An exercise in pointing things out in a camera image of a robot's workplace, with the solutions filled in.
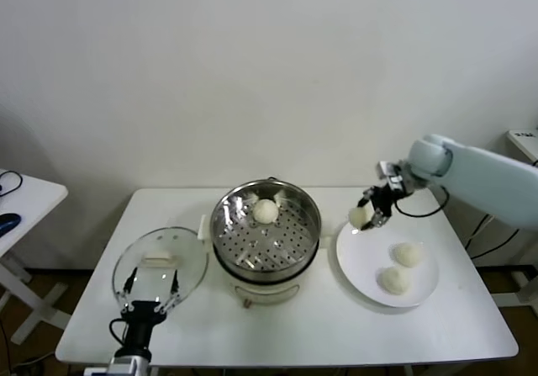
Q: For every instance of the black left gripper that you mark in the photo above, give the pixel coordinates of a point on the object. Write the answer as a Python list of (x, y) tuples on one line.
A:
[(143, 313)]

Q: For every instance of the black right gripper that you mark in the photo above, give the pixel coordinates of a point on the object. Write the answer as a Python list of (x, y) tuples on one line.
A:
[(386, 201)]

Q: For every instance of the white steamed baozi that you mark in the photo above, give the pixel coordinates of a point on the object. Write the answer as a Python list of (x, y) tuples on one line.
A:
[(407, 255), (265, 210), (394, 280), (359, 216)]

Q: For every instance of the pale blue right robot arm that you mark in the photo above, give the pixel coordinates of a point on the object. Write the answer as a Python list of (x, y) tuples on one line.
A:
[(483, 178)]

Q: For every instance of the stainless steel steamer basket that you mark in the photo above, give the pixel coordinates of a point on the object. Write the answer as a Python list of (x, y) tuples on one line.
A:
[(273, 245)]

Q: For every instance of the white round plate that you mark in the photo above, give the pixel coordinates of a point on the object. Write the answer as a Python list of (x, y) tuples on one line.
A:
[(361, 262)]

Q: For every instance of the white side table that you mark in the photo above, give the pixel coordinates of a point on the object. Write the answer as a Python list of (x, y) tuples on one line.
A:
[(33, 195)]

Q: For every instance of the blue computer mouse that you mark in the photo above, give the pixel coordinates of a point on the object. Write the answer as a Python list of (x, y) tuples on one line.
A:
[(8, 222)]

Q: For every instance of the white desk with label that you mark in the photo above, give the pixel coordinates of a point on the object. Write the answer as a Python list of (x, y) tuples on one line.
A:
[(525, 138)]

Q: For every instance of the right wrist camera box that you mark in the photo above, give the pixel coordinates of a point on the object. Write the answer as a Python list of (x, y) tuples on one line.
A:
[(387, 171)]

